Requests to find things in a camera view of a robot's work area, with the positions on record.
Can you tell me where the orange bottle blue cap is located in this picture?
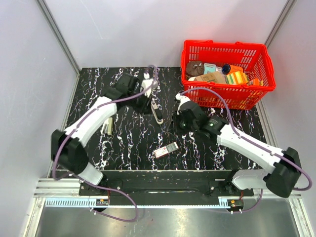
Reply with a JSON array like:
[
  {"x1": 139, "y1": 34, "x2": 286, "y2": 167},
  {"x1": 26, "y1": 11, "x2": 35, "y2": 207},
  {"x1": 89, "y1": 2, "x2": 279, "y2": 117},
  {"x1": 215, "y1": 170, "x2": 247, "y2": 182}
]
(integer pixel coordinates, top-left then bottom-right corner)
[{"x1": 222, "y1": 64, "x2": 243, "y2": 75}]

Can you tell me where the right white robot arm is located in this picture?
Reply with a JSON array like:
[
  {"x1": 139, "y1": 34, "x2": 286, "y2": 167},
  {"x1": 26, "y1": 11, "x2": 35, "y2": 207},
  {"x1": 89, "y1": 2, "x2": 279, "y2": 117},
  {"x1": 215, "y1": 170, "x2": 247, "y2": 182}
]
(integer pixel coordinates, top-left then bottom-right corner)
[{"x1": 173, "y1": 101, "x2": 301, "y2": 198}]

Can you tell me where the brown cardboard package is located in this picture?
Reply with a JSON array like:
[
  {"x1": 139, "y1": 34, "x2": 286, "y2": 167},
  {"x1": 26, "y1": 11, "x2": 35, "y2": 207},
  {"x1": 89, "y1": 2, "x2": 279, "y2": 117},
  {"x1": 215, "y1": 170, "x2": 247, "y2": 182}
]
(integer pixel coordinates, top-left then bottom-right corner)
[{"x1": 188, "y1": 72, "x2": 227, "y2": 84}]

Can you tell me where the small orange packet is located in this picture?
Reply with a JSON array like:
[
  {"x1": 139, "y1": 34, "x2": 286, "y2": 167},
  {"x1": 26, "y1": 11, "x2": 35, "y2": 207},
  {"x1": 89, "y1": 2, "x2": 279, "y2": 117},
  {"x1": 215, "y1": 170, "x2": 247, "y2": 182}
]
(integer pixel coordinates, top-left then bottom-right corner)
[{"x1": 247, "y1": 78, "x2": 263, "y2": 86}]

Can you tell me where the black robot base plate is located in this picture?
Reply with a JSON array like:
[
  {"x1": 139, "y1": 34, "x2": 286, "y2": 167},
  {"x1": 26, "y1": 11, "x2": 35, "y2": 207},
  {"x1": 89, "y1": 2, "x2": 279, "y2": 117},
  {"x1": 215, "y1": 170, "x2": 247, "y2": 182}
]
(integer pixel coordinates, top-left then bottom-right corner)
[{"x1": 78, "y1": 169, "x2": 255, "y2": 206}]

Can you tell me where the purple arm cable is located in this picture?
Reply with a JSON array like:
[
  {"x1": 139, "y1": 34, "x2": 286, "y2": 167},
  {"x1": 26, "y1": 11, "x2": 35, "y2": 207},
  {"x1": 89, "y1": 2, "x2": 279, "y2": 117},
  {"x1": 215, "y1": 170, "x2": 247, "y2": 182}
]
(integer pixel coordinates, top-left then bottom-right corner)
[
  {"x1": 51, "y1": 64, "x2": 139, "y2": 223},
  {"x1": 175, "y1": 87, "x2": 313, "y2": 214}
]

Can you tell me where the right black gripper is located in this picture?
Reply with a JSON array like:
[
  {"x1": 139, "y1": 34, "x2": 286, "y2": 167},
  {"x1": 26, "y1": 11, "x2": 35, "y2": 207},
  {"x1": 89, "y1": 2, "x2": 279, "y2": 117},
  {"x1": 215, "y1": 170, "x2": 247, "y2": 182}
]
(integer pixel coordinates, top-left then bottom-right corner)
[{"x1": 167, "y1": 111, "x2": 198, "y2": 136}]

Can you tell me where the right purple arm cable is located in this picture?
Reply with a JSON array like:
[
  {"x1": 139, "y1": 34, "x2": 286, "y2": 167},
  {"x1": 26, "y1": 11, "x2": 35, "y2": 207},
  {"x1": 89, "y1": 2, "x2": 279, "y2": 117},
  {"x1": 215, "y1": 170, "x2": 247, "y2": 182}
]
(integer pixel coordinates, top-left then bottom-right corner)
[{"x1": 175, "y1": 87, "x2": 313, "y2": 214}]

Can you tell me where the teal white small box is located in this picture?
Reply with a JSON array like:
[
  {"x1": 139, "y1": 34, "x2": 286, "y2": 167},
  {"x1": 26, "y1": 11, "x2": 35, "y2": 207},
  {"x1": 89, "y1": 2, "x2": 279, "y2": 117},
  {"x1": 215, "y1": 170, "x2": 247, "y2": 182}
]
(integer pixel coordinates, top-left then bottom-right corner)
[{"x1": 204, "y1": 63, "x2": 216, "y2": 74}]

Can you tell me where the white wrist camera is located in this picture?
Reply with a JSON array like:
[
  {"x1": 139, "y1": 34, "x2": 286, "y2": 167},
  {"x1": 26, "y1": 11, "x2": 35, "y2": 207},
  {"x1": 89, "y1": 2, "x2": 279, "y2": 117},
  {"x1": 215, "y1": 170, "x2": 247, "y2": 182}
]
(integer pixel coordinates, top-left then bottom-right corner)
[
  {"x1": 175, "y1": 93, "x2": 191, "y2": 114},
  {"x1": 141, "y1": 72, "x2": 158, "y2": 98}
]

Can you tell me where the red white staple box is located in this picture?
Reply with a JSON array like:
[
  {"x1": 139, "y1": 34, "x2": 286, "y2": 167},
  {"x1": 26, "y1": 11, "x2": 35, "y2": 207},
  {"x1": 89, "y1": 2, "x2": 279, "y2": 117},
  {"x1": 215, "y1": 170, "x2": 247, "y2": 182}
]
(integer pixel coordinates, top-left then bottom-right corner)
[{"x1": 154, "y1": 142, "x2": 179, "y2": 158}]

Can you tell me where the red plastic shopping basket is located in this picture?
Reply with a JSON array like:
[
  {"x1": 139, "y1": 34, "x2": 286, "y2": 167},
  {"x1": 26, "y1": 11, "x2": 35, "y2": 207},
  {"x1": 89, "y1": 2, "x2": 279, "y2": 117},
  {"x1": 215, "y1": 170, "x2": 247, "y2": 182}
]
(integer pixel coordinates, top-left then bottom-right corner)
[{"x1": 181, "y1": 40, "x2": 276, "y2": 110}]

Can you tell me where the cream white stapler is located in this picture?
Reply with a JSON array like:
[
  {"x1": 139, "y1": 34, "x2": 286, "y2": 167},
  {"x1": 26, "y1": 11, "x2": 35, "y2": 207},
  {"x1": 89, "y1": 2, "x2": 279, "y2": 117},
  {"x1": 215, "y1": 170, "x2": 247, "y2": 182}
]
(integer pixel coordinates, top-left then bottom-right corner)
[{"x1": 101, "y1": 117, "x2": 113, "y2": 136}]

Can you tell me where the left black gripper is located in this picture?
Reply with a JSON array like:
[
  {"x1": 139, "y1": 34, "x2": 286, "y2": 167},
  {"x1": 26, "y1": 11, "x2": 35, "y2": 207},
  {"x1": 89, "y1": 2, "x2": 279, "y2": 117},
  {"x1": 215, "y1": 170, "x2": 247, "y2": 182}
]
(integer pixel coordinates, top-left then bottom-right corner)
[{"x1": 128, "y1": 89, "x2": 154, "y2": 116}]

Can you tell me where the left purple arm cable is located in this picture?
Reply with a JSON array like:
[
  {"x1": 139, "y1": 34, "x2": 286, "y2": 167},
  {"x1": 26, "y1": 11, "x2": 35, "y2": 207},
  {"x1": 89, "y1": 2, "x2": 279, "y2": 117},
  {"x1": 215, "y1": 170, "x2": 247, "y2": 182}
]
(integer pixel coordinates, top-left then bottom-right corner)
[{"x1": 51, "y1": 64, "x2": 139, "y2": 223}]

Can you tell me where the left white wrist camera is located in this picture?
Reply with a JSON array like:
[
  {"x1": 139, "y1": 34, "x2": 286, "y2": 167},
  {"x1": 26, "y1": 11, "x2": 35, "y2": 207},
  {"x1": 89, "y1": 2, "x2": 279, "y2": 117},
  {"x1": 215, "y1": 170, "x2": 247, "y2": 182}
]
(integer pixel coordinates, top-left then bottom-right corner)
[{"x1": 141, "y1": 72, "x2": 158, "y2": 98}]

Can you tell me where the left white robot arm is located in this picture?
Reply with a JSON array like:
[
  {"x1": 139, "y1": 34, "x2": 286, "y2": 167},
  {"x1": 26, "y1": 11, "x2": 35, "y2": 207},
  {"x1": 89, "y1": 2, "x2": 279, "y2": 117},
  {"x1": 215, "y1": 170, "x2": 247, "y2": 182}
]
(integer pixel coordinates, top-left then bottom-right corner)
[{"x1": 51, "y1": 74, "x2": 158, "y2": 195}]

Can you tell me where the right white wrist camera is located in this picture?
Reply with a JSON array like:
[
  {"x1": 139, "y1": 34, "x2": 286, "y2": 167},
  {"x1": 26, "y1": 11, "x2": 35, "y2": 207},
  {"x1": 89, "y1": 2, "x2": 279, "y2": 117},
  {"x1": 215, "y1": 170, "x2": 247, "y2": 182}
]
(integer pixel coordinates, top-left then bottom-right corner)
[{"x1": 175, "y1": 93, "x2": 191, "y2": 114}]

